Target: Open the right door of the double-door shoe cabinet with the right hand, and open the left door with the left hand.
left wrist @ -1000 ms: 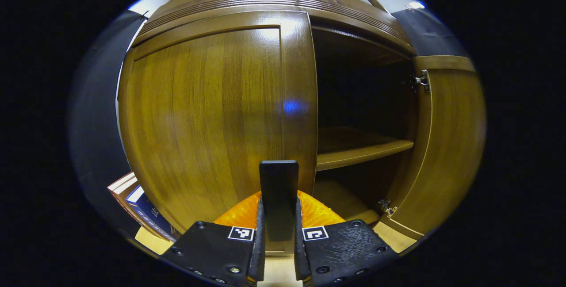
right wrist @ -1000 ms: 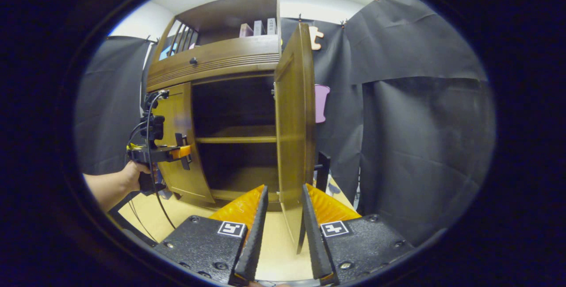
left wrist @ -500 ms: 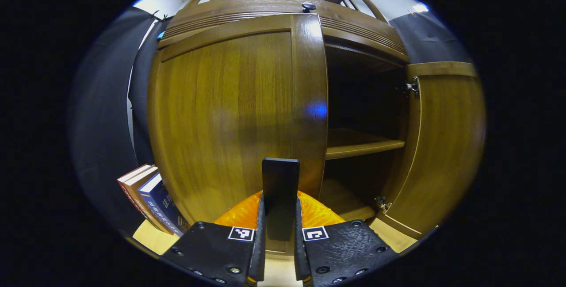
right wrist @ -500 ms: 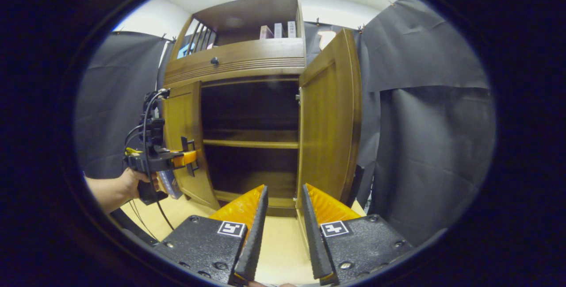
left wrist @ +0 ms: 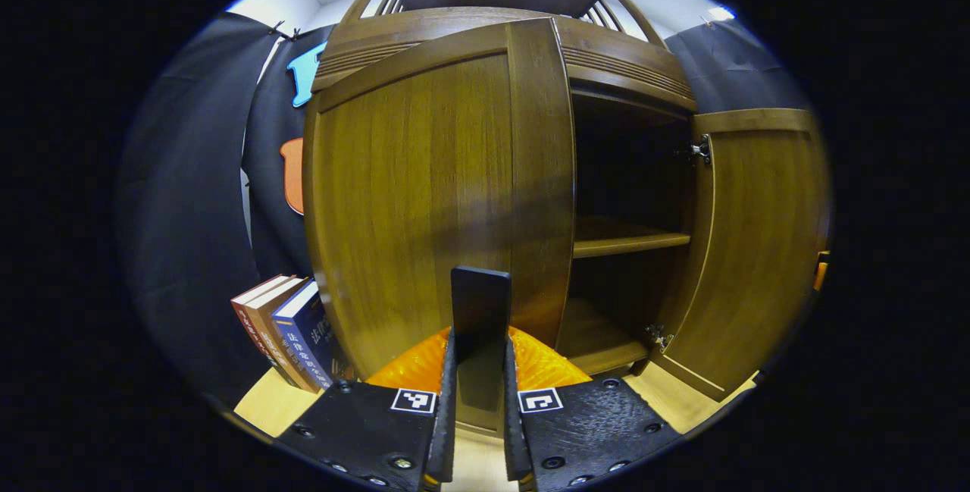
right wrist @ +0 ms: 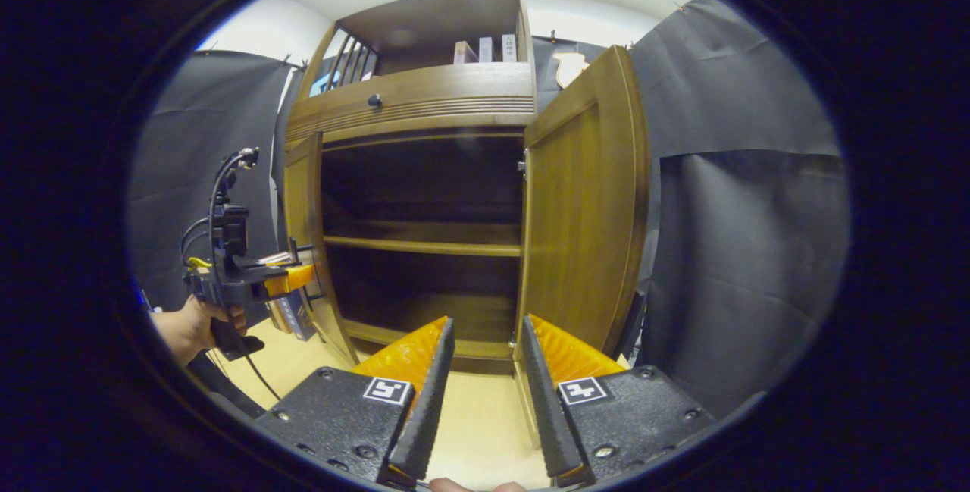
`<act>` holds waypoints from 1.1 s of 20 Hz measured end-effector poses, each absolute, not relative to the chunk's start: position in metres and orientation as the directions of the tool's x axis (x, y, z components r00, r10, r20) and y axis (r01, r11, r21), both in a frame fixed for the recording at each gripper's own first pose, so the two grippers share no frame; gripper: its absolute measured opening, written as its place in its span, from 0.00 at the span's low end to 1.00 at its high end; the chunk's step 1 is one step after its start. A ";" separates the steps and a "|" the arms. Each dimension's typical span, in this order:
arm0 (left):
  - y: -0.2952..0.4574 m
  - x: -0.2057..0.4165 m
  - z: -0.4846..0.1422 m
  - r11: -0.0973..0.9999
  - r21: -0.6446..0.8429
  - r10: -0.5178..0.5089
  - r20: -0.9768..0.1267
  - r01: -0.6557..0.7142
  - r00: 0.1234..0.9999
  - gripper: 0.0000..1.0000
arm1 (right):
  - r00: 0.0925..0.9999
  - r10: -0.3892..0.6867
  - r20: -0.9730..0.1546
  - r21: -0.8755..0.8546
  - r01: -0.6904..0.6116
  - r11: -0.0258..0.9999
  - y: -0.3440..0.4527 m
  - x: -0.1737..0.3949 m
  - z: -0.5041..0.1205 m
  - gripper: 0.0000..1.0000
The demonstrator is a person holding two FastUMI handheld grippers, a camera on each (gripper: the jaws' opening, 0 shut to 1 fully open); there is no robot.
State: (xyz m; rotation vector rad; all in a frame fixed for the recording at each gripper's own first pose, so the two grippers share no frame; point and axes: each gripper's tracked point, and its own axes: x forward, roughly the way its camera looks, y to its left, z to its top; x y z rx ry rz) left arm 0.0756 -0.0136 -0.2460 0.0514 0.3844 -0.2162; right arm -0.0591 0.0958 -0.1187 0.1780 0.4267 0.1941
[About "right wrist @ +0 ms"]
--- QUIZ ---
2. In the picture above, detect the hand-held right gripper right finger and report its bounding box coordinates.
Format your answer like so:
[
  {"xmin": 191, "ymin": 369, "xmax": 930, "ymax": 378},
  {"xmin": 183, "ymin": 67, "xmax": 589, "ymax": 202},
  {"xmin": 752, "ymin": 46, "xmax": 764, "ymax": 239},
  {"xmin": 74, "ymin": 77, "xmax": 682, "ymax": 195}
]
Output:
[{"xmin": 520, "ymin": 314, "xmax": 717, "ymax": 487}]

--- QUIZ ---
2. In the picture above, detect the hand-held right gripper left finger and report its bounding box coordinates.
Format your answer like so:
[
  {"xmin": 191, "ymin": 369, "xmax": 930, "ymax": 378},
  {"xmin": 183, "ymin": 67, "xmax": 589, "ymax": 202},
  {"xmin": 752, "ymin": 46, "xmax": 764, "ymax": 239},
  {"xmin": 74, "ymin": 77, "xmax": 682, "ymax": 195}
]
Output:
[{"xmin": 254, "ymin": 316, "xmax": 456, "ymax": 487}]

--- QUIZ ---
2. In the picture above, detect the wooden double-door shoe cabinet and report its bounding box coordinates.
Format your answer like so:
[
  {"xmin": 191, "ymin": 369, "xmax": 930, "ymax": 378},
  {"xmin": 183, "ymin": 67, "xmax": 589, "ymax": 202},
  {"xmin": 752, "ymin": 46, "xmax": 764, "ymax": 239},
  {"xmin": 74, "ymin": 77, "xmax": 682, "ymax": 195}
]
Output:
[{"xmin": 282, "ymin": 0, "xmax": 539, "ymax": 375}]

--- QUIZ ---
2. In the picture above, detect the wooden cabinet drawer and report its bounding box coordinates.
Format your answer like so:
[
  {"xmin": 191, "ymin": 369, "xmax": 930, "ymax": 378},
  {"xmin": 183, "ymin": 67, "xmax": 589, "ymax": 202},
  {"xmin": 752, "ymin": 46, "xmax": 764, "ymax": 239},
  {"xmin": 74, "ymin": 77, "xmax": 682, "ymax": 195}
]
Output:
[{"xmin": 286, "ymin": 64, "xmax": 536, "ymax": 136}]

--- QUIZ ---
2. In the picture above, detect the wooden inner shelf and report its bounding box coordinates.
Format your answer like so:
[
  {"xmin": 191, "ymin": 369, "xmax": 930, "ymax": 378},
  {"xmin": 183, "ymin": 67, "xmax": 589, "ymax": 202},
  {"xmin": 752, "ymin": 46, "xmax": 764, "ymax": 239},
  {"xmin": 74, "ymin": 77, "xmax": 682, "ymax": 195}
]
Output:
[{"xmin": 324, "ymin": 234, "xmax": 524, "ymax": 258}]

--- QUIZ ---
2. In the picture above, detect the black backdrop cloth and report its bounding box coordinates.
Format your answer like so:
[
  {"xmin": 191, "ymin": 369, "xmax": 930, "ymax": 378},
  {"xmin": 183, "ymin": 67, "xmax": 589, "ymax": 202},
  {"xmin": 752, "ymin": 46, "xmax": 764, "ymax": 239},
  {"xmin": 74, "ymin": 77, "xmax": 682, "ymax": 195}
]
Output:
[{"xmin": 127, "ymin": 0, "xmax": 851, "ymax": 421}]

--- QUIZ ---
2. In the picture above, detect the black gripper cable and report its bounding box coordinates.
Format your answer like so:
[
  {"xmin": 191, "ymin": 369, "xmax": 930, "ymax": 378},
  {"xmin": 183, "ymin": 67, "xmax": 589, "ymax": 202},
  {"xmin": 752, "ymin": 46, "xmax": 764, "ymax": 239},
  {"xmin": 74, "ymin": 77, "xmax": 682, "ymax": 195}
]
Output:
[{"xmin": 180, "ymin": 147, "xmax": 283, "ymax": 402}]

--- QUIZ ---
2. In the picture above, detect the dark right door handle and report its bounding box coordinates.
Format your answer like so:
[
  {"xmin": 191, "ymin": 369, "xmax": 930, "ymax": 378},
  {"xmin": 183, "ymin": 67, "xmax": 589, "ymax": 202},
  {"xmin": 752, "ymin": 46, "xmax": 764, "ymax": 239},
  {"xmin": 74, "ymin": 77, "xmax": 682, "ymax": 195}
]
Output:
[{"xmin": 614, "ymin": 291, "xmax": 647, "ymax": 360}]

